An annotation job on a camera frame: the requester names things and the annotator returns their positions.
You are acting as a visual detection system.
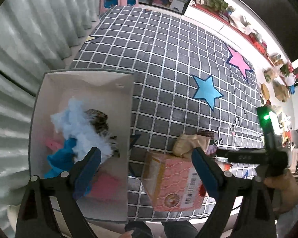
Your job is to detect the grey checked star mat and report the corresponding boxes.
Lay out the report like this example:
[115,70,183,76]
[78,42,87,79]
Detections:
[70,5,266,222]

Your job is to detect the dark brown scrunchie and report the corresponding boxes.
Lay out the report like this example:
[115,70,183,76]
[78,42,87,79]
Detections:
[197,130,215,139]

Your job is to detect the grey curtain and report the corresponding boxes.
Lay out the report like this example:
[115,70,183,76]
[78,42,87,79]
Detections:
[0,0,107,204]

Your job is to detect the person's legs in jeans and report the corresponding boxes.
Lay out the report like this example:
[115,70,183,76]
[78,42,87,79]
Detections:
[125,220,199,238]

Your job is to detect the white storage box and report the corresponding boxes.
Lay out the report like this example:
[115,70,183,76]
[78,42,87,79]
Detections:
[28,68,135,224]

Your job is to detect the long red wall shelf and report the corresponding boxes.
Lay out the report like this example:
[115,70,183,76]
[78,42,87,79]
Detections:
[192,0,296,97]

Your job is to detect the small cardboard box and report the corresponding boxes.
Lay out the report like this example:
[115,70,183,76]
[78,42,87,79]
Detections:
[273,82,290,102]

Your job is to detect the pink cardboard carton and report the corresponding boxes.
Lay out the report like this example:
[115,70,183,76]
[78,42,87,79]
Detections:
[141,151,209,212]

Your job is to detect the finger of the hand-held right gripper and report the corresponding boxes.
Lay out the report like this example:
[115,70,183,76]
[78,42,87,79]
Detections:
[216,149,239,163]

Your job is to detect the green potted plants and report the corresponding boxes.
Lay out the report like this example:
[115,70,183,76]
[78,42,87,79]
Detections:
[199,0,229,13]

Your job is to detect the person's right hand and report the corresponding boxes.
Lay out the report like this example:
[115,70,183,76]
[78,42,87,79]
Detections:
[263,170,298,213]

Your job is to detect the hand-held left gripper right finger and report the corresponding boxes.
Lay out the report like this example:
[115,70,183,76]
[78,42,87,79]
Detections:
[191,147,279,238]

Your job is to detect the leopard print scrunchie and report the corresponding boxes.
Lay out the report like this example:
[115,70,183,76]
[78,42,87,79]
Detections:
[86,108,121,158]

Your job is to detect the blue cloth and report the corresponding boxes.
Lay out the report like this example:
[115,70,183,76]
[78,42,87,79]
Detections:
[43,139,78,179]

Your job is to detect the pink cloth strip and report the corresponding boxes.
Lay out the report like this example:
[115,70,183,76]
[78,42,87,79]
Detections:
[45,139,64,152]

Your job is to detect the light blue fluffy scrunchie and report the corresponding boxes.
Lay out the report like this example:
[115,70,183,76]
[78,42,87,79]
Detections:
[50,99,115,164]

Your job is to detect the person's right forearm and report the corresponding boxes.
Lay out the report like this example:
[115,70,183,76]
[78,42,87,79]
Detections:
[276,198,298,238]

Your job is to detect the jar with gold lid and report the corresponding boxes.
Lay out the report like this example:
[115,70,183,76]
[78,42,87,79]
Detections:
[260,83,271,103]

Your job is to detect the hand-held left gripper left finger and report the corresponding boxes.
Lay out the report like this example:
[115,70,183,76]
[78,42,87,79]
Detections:
[15,147,102,238]

